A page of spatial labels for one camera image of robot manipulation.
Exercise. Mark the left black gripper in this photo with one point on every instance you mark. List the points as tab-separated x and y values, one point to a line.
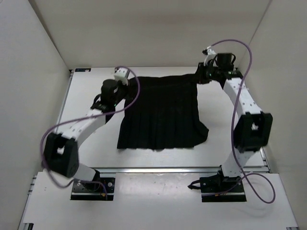
127	87

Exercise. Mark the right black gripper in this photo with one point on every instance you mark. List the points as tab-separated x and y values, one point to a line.
201	70

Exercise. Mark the black pleated skirt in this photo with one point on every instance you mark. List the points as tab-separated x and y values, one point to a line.
163	114

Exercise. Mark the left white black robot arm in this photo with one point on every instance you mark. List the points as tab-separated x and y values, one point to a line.
60	151

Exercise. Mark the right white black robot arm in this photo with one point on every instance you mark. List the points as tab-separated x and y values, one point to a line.
250	126

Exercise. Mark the left blue corner label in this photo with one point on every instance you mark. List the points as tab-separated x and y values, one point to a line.
82	70

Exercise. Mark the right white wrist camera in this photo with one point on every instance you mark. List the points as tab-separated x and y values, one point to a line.
209	53

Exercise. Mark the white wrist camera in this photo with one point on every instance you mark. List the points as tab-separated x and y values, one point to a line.
121	74
209	53

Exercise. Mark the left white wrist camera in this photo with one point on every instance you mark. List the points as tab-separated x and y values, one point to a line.
121	74

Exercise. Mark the aluminium table frame rail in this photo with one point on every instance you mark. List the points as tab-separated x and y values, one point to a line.
153	170

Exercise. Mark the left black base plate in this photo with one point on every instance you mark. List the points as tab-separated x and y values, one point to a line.
95	192

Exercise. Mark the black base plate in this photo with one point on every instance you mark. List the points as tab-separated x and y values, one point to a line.
95	192
217	188

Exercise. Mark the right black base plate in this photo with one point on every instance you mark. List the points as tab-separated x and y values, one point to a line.
217	188

